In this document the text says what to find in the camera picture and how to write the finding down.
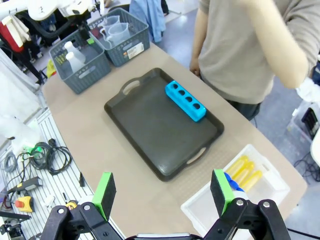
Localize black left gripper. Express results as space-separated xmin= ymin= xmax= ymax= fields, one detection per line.
xmin=78 ymin=22 xmax=95 ymax=46

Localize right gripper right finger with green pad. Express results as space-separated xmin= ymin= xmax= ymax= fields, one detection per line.
xmin=204 ymin=168 xmax=292 ymax=240

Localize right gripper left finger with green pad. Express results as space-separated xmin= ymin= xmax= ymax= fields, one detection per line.
xmin=39 ymin=171 xmax=126 ymax=240

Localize white plastic conical flask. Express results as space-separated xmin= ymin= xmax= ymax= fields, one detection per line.
xmin=63 ymin=40 xmax=87 ymax=63
xmin=65 ymin=51 xmax=86 ymax=73

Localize clear plastic measuring cup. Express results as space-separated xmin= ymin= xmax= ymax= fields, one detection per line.
xmin=101 ymin=15 xmax=121 ymax=30
xmin=99 ymin=22 xmax=131 ymax=49

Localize person left forearm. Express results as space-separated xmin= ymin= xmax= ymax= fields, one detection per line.
xmin=246 ymin=0 xmax=309 ymax=90

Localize person right forearm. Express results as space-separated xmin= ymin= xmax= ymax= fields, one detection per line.
xmin=191 ymin=7 xmax=207 ymax=62

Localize person right hand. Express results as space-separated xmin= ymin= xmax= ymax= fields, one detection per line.
xmin=189 ymin=56 xmax=201 ymax=77

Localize clear plastic bin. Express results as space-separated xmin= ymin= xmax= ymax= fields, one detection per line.
xmin=180 ymin=143 xmax=291 ymax=236

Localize yellow tube with blue cap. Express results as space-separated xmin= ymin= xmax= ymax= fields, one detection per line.
xmin=228 ymin=161 xmax=255 ymax=187
xmin=234 ymin=170 xmax=263 ymax=193
xmin=224 ymin=155 xmax=250 ymax=180

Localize yellow tape measure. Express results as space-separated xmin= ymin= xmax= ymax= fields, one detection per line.
xmin=65 ymin=199 xmax=79 ymax=210

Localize grey labelled plastic mesh basket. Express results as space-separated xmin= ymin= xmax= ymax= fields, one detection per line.
xmin=87 ymin=7 xmax=151 ymax=68

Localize yellow cloth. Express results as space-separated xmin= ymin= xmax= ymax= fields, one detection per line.
xmin=46 ymin=59 xmax=57 ymax=78

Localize small white plastic piece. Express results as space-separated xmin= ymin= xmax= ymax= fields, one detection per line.
xmin=43 ymin=195 xmax=56 ymax=207

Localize light blue jacket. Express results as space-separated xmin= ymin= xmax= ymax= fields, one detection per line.
xmin=129 ymin=0 xmax=166 ymax=43

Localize yellow emergency stop button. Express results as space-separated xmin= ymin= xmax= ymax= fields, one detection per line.
xmin=14 ymin=195 xmax=35 ymax=213

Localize dark brown plastic tray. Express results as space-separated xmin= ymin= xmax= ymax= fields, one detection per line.
xmin=103 ymin=67 xmax=225 ymax=183

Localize person dark trousers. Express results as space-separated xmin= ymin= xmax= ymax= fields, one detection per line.
xmin=226 ymin=98 xmax=262 ymax=121

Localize white plastic sheet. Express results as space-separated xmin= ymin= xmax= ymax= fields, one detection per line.
xmin=0 ymin=48 xmax=42 ymax=123

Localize blue test tube rack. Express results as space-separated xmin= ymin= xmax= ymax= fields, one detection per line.
xmin=164 ymin=80 xmax=207 ymax=123

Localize clear storage box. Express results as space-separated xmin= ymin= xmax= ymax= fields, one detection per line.
xmin=287 ymin=99 xmax=320 ymax=151

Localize white plastic bag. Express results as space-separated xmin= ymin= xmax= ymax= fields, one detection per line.
xmin=0 ymin=114 xmax=43 ymax=156

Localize white crumpled cloth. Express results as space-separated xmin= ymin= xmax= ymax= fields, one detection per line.
xmin=296 ymin=76 xmax=320 ymax=102

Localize person torso beige shirt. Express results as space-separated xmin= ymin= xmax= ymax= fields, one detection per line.
xmin=197 ymin=0 xmax=320 ymax=105

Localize black cable coil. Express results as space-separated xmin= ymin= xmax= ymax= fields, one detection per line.
xmin=29 ymin=138 xmax=73 ymax=176

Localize grey cable coil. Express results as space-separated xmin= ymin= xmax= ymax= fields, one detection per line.
xmin=2 ymin=151 xmax=18 ymax=173

